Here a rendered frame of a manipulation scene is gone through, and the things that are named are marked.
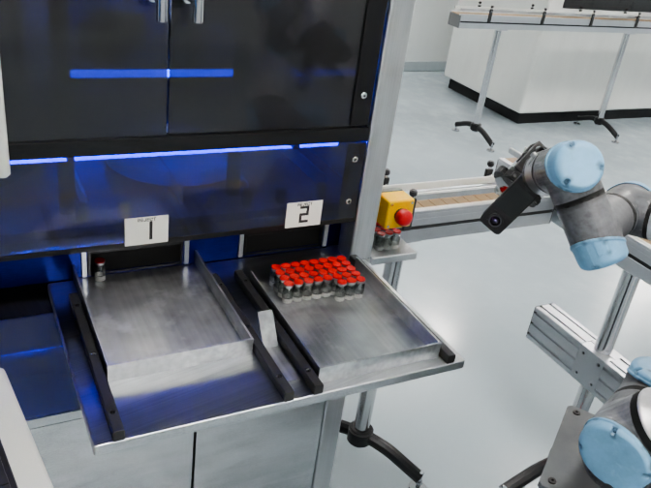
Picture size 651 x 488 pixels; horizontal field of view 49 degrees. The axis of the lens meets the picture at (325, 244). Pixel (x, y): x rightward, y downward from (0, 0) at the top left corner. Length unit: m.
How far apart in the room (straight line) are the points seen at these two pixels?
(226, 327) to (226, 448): 0.54
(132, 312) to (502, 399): 1.74
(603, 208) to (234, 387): 0.66
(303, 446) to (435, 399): 0.87
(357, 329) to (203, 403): 0.37
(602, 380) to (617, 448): 1.04
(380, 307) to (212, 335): 0.37
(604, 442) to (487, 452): 1.42
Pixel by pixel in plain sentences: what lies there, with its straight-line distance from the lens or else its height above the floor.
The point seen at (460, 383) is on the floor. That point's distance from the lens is 2.84.
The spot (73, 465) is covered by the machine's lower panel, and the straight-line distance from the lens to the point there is 1.75.
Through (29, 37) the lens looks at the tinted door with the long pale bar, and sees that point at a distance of 1.27.
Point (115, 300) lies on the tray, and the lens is 1.47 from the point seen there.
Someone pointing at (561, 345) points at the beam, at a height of 0.50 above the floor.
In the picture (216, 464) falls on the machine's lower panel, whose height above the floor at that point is 0.33.
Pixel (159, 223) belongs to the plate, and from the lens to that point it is 1.42.
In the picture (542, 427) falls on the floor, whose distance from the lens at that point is 2.77.
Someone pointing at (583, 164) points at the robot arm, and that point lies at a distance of 1.07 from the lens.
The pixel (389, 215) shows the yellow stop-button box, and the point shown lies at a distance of 1.65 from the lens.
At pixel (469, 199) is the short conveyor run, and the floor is 0.93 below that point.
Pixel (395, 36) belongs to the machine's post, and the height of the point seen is 1.40.
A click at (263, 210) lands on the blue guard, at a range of 1.49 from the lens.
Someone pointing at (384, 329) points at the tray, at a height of 0.88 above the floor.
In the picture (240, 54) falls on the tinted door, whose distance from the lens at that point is 1.36.
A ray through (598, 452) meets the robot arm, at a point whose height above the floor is 0.95.
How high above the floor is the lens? 1.69
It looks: 28 degrees down
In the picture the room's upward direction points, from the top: 8 degrees clockwise
